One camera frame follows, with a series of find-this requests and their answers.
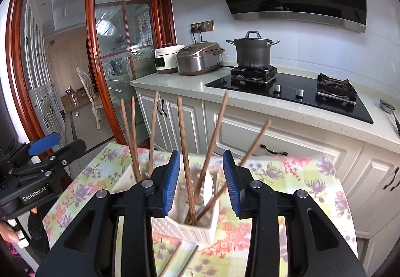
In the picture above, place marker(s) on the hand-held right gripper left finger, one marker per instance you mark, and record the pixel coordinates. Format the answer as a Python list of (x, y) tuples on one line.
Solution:
[(172, 183)]

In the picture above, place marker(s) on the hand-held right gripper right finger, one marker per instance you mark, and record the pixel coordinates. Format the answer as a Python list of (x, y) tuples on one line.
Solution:
[(231, 183)]

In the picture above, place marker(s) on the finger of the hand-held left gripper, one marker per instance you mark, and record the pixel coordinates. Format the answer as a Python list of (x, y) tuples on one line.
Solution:
[(43, 143), (67, 155)]

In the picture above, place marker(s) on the large white ceramic spoon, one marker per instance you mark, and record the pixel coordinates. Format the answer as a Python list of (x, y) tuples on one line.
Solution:
[(208, 192)]

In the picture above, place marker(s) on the white lattice utensil basket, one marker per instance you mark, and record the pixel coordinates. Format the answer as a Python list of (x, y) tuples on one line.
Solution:
[(193, 231)]

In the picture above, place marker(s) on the brown wooden chopstick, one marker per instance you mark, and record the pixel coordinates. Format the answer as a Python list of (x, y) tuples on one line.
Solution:
[(215, 130), (182, 127), (134, 127), (170, 261), (259, 136), (153, 127), (129, 139)]

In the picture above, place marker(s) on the person's left hand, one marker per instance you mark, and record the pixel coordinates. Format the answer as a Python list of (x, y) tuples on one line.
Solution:
[(7, 231)]

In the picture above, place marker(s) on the black fuzzy cloth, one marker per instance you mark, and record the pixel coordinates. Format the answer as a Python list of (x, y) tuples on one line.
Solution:
[(39, 233)]

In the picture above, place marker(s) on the white tall cabinet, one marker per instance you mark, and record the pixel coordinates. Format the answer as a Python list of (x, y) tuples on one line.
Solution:
[(40, 92)]

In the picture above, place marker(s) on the cardboard boxes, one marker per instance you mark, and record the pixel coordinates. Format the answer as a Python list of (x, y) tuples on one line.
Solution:
[(75, 97)]

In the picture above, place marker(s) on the floral tablecloth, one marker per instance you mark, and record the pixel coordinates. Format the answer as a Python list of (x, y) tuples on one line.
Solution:
[(297, 177)]

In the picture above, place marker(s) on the white dining chair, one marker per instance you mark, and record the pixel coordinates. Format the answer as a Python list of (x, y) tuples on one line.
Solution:
[(89, 86)]

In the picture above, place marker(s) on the red wooden sliding glass door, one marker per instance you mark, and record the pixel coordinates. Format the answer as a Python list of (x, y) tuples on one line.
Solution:
[(90, 46)]

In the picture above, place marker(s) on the black glass gas hob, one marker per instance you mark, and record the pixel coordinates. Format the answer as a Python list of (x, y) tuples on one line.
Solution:
[(297, 94)]

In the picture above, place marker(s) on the black burner grate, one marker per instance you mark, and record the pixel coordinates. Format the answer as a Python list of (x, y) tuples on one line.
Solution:
[(253, 74), (336, 89)]

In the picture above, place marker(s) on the white rice cooker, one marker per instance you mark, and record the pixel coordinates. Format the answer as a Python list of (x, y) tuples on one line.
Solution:
[(165, 60)]

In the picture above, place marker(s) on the silver rice cooker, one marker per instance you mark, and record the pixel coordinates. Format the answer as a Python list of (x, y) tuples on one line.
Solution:
[(197, 60)]

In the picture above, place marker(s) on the grey stockpot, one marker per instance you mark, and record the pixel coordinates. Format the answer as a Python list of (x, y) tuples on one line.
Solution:
[(253, 53)]

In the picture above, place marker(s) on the grey pot lid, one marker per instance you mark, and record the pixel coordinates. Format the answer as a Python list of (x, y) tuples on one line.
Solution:
[(252, 39)]

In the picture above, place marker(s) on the metal kitchen knife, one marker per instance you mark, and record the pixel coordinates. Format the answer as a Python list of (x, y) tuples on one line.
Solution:
[(387, 105)]

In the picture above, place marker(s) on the red wooden door frame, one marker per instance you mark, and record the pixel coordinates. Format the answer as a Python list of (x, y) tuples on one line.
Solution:
[(17, 46)]

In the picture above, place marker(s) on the gold wall outlet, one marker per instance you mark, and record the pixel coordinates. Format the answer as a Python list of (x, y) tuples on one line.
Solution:
[(204, 26)]

